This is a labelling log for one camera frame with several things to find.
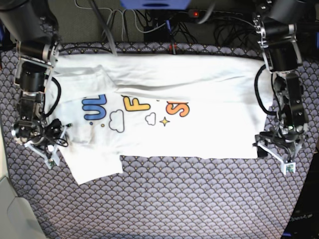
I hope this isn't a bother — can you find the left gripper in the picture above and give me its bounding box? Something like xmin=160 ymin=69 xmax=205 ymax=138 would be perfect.
xmin=252 ymin=129 xmax=308 ymax=163

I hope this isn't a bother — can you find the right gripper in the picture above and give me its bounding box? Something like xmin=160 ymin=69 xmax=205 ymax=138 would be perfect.
xmin=11 ymin=119 xmax=72 ymax=162

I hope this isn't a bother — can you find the white printed T-shirt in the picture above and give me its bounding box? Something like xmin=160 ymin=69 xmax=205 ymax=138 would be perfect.
xmin=45 ymin=54 xmax=273 ymax=184

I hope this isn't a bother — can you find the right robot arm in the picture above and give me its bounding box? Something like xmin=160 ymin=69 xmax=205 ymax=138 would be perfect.
xmin=0 ymin=0 xmax=68 ymax=166

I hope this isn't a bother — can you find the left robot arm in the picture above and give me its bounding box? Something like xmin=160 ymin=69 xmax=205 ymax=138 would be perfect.
xmin=253 ymin=0 xmax=309 ymax=168

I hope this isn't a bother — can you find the patterned grey table cloth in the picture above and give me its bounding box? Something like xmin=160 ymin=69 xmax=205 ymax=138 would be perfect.
xmin=0 ymin=50 xmax=319 ymax=239

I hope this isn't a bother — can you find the red clamp at table edge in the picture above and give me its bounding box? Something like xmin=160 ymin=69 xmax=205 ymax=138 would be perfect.
xmin=168 ymin=43 xmax=177 ymax=55

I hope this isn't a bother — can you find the black power strip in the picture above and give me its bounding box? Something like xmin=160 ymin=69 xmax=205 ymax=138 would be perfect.
xmin=185 ymin=9 xmax=246 ymax=24

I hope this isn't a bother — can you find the black power adapter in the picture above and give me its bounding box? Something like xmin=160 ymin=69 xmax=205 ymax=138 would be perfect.
xmin=144 ymin=26 xmax=169 ymax=42

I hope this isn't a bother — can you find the blue box at top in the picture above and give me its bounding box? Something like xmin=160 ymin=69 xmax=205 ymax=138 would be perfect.
xmin=121 ymin=0 xmax=191 ymax=10

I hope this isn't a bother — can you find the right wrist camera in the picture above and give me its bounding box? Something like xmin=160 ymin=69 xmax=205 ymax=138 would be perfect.
xmin=44 ymin=157 xmax=60 ymax=169

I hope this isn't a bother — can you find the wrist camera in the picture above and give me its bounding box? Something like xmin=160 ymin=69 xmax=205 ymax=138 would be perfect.
xmin=281 ymin=162 xmax=296 ymax=175
xmin=44 ymin=157 xmax=60 ymax=169

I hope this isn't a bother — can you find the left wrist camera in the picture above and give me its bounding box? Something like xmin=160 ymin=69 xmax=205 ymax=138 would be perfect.
xmin=281 ymin=162 xmax=296 ymax=175

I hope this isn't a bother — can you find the white cable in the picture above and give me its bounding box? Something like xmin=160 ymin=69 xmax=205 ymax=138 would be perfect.
xmin=74 ymin=0 xmax=167 ymax=42

